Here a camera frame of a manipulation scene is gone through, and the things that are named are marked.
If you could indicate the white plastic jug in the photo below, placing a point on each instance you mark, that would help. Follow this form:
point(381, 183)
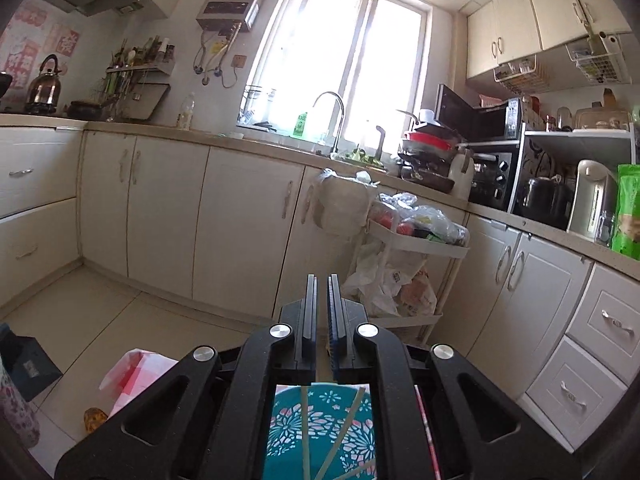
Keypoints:
point(461, 177)

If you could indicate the chrome sink faucet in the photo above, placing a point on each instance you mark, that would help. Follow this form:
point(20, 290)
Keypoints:
point(340, 110)

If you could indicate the white counter shelf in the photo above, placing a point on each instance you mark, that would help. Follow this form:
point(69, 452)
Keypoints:
point(575, 135)

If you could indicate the wooden chopstick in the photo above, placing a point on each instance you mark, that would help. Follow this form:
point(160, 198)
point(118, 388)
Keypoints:
point(361, 472)
point(356, 402)
point(304, 430)
point(331, 456)

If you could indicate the blue perforated metal bucket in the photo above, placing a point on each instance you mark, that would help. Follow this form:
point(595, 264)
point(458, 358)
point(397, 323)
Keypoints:
point(287, 405)

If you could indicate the green package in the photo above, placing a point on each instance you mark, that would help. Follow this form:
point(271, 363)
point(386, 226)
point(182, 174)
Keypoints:
point(627, 210)

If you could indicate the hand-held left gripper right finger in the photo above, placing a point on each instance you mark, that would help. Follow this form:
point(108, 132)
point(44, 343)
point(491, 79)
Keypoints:
point(335, 330)

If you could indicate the black faucet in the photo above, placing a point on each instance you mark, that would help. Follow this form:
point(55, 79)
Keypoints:
point(381, 142)

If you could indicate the pink plastic basket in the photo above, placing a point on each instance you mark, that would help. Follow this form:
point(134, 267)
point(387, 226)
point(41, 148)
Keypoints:
point(489, 99)

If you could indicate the amber jar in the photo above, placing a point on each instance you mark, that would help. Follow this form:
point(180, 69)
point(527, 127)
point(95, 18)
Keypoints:
point(95, 420)

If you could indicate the white plastic bags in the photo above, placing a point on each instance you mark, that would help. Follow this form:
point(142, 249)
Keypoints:
point(375, 270)

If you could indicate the stack of pans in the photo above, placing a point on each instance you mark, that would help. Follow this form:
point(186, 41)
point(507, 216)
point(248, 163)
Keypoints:
point(430, 160)

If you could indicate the pink wall stickers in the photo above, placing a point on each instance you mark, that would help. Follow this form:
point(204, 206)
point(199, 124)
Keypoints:
point(30, 45)

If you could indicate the white trolley cart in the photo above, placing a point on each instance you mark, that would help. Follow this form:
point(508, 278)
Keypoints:
point(425, 250)

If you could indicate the dark cutting board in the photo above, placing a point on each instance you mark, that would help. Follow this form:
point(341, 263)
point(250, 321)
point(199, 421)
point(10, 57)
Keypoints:
point(145, 102)

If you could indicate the clear bag of groceries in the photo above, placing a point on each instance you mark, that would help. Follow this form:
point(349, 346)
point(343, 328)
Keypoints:
point(430, 220)

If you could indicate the wall power outlet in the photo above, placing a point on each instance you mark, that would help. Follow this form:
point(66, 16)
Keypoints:
point(239, 61)

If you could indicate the black wok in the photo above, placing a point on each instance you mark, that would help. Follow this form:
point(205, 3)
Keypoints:
point(5, 85)

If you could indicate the clear plastic bottle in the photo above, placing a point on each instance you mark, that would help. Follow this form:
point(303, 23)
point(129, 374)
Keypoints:
point(185, 115)

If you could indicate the black microwave oven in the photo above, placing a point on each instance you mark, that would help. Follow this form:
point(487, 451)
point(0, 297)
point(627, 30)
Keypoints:
point(495, 120)

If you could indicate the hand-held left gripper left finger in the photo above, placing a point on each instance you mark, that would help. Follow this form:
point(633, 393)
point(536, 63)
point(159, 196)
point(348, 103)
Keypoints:
point(307, 335)

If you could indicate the kitchen window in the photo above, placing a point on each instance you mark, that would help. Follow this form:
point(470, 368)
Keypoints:
point(320, 50)

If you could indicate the pink plastic bag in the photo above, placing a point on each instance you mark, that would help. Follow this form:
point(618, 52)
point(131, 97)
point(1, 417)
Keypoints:
point(417, 292)

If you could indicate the black toaster oven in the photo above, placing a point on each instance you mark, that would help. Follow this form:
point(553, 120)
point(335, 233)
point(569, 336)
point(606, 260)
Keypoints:
point(492, 180)

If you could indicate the hanging white trash bag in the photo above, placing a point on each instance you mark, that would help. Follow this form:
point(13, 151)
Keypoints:
point(345, 205)

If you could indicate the cream base cabinet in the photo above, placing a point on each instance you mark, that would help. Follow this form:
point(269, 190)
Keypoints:
point(550, 300)
point(225, 210)
point(35, 210)

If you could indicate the steel kettle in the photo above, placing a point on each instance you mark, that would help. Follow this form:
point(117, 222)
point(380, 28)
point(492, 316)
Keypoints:
point(44, 90)

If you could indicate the blue shopping bag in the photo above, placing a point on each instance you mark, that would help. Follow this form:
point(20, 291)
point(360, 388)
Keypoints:
point(30, 365)

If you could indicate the green vegetables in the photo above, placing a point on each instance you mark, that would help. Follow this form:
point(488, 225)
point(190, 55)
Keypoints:
point(360, 159)

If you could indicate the black cooking pot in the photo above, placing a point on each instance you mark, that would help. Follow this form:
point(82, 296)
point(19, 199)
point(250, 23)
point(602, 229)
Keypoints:
point(542, 202)

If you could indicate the green bottle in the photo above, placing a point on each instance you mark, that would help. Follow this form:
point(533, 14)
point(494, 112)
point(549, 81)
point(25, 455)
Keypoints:
point(300, 125)

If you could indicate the dark shallow pot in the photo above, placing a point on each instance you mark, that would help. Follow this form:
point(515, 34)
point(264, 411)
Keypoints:
point(87, 110)

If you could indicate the white electric thermo pot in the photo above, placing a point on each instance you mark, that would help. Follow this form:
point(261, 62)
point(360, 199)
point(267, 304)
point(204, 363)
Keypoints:
point(590, 200)

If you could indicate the red white checkered tablecloth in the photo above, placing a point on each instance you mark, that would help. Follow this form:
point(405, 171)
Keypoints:
point(135, 375)

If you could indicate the wall utensil rack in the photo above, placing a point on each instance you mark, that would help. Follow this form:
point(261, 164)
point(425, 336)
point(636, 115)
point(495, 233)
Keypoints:
point(142, 66)

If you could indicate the floral patterned bag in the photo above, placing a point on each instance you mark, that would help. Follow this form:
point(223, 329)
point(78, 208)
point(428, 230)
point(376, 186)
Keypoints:
point(17, 410)

